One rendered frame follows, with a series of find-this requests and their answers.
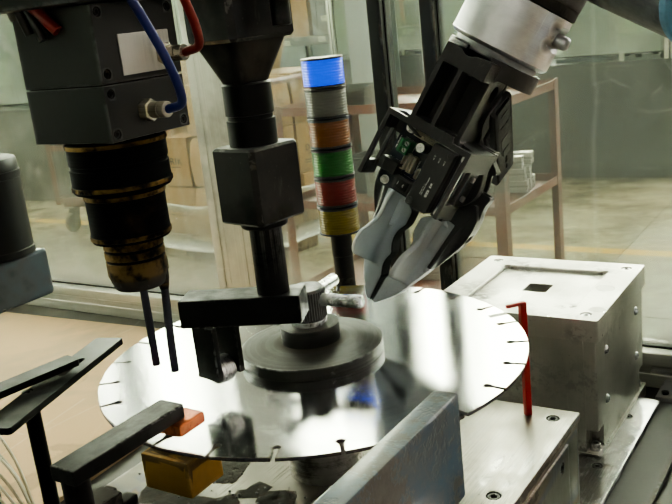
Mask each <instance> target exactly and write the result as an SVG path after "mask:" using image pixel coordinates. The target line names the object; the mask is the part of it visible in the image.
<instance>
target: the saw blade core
mask: <svg viewBox="0 0 672 504"><path fill-rule="evenodd" d="M326 293H338V294H355V295H362V296H363V297H364V299H365V304H364V306H363V307H362V308H349V307H334V306H327V311H328V313H331V314H334V315H336V316H338V317H349V318H356V319H361V320H365V321H368V322H370V323H372V324H374V325H376V326H377V327H379V328H380V330H381V331H382V334H383V343H384V349H383V352H382V354H381V355H380V356H379V357H378V358H377V359H376V360H375V361H374V362H372V363H371V364H369V365H368V366H366V367H364V368H362V369H360V370H357V371H355V372H352V373H349V374H346V375H343V376H339V377H335V378H330V379H325V380H319V381H310V382H278V381H271V380H266V379H262V378H259V377H256V376H254V375H252V374H250V373H249V372H247V371H246V370H244V371H242V372H238V371H237V373H236V375H235V377H233V378H232V379H231V380H229V381H227V382H225V383H222V384H216V383H214V382H213V381H211V380H208V379H205V378H201V377H199V373H198V367H197V361H196V355H195V348H194V342H193V336H192V330H191V329H182V328H181V323H180V321H178V322H176V323H173V328H174V336H175V343H176V350H177V357H178V364H179V372H174V373H172V372H171V368H170V361H169V353H168V346H167V339H166V332H165V328H163V329H161V330H159V331H157V332H155V334H156V340H157V346H158V352H159V358H160V363H161V364H160V365H159V366H153V365H152V359H151V354H150V348H149V342H148V337H146V338H144V339H142V340H141V341H139V343H136V344H135V345H133V346H132V347H130V348H129V349H128V350H126V351H125V352H124V353H123V354H122V355H120V356H119V357H118V358H117V359H116V360H115V361H114V364H111V366H110V367H109V368H108V369H107V371H106V372H105V374H104V375H103V377H102V379H101V382H100V385H99V388H98V403H99V407H100V409H101V412H102V414H103V416H104V418H105V419H106V420H107V422H108V423H109V424H110V425H111V426H112V427H115V426H117V425H118V424H120V423H122V422H123V421H125V420H127V419H128V418H130V417H132V416H133V415H135V414H137V413H138V412H140V411H142V410H143V409H145V408H147V407H148V406H150V405H152V404H153V403H155V402H157V401H158V400H161V399H162V400H167V401H172V402H177V403H182V404H183V407H185V408H190V409H195V410H200V411H203V412H204V416H205V422H204V423H202V424H201V425H199V426H198V427H196V428H195V429H193V430H192V431H190V432H189V433H187V434H186V435H184V436H183V437H175V436H171V435H166V434H162V433H159V434H158V435H156V436H155V437H153V438H152V439H150V440H149V441H147V442H145V443H144V444H143V445H145V446H148V447H151V448H153V447H155V449H157V450H160V451H163V450H164V448H165V447H166V446H168V445H173V446H174V449H173V450H172V451H171V452H170V453H172V454H177V455H182V456H187V457H193V458H200V459H206V458H207V457H208V456H209V460H219V461H234V462H270V461H271V459H272V456H273V454H274V452H273V450H274V449H278V451H277V453H276V456H275V462H277V461H294V460H306V459H316V458H324V457H331V456H338V455H341V450H340V447H339V444H338V443H340V442H343V445H344V449H345V452H346V454H350V453H356V452H361V451H366V450H371V449H372V448H373V447H374V446H375V445H376V444H377V443H378V442H379V441H381V440H382V439H383V438H384V437H385V436H386V435H387V434H388V433H389V432H390V431H391V430H392V429H393V428H395V427H396V426H397V425H398V424H399V423H400V422H401V421H402V420H403V419H404V418H405V417H406V416H407V415H409V414H410V413H411V412H412V411H413V410H414V409H415V408H416V407H417V406H418V405H419V404H420V403H421V402H423V401H424V400H425V399H426V398H427V397H428V396H429V395H430V394H431V393H432V392H433V391H436V390H439V391H445V392H452V393H456V394H457V395H458V404H459V417H460V420H462V419H464V418H465V416H464V415H466V416H470V415H472V414H474V413H475V412H477V411H479V410H481V409H482V408H484V407H486V406H487V405H489V404H490V403H492V402H493V401H495V400H496V399H497V398H499V397H500V396H501V395H502V394H504V391H507V390H508V389H509V388H510V387H511V386H512V385H513V384H514V383H515V382H516V381H517V380H518V378H519V377H520V375H521V374H522V372H523V371H524V369H525V366H526V364H527V361H528V357H529V343H528V339H527V336H526V334H525V332H524V330H523V329H522V327H521V326H520V325H519V324H518V323H517V322H516V321H515V320H514V319H513V318H512V317H511V316H509V315H508V314H507V315H502V316H497V317H492V318H490V317H489V316H487V315H492V314H497V313H502V312H503V311H502V310H500V309H498V308H496V307H492V305H490V304H488V303H485V302H483V301H480V300H477V299H474V298H471V297H468V296H464V295H462V296H460V294H456V293H451V292H447V291H441V290H435V289H428V288H425V289H423V288H420V287H409V288H408V289H406V290H405V291H403V292H401V293H400V294H398V295H395V296H393V297H391V298H388V299H385V300H382V301H379V302H376V303H375V302H373V301H372V299H369V298H368V297H367V296H366V290H365V285H349V286H340V288H339V291H337V286H334V287H333V288H331V289H330V290H328V291H327V292H326ZM486 387H488V388H486ZM166 438H168V439H166ZM215 447H219V448H216V449H215V450H214V451H213V449H214V448H215Z"/></svg>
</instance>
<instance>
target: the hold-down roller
mask: <svg viewBox="0 0 672 504"><path fill-rule="evenodd" d="M220 358H221V365H222V371H223V378H224V380H223V381H222V382H220V383H218V382H215V381H213V382H214V383H216V384H222V383H225V382H227V381H229V380H231V379H232V378H233V377H235V375H236V373H237V367H236V364H235V361H234V360H233V358H232V357H231V356H230V355H229V354H227V353H222V354H220Z"/></svg>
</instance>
